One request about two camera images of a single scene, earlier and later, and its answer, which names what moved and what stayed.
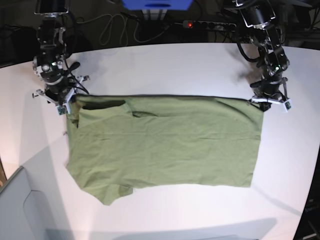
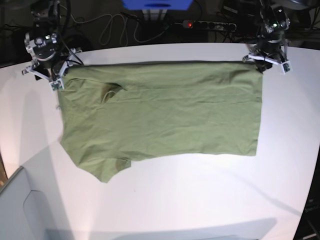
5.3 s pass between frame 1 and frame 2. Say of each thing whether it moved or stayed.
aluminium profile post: stayed
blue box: stayed
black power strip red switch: stayed
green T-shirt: moved
